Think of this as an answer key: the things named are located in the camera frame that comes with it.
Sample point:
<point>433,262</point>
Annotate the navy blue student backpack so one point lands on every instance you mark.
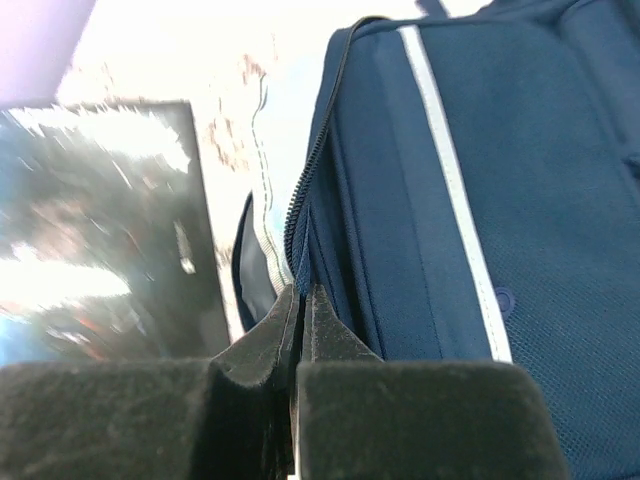
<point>467,189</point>

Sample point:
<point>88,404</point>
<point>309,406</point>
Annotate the dark blue thin notebook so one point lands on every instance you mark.
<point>106,243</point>

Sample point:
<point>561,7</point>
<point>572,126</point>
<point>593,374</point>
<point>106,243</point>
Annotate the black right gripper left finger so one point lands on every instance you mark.
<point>220,418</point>

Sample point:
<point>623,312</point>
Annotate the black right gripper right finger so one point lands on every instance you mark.
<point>363,418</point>

